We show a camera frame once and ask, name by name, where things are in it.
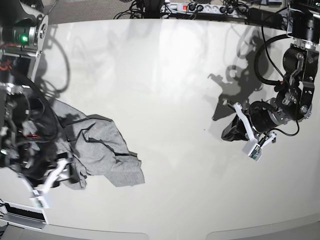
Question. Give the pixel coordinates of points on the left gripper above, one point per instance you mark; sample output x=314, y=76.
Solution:
x=264, y=116

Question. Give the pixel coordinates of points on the grey t-shirt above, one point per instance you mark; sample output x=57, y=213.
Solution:
x=96, y=147

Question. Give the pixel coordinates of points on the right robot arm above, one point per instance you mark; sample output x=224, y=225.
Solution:
x=28, y=124

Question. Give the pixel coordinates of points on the black power adapter box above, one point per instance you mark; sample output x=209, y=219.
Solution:
x=269, y=19

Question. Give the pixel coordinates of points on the white power strip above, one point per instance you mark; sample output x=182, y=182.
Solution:
x=203, y=8

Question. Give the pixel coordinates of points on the white cable slot box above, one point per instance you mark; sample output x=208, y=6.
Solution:
x=23, y=216

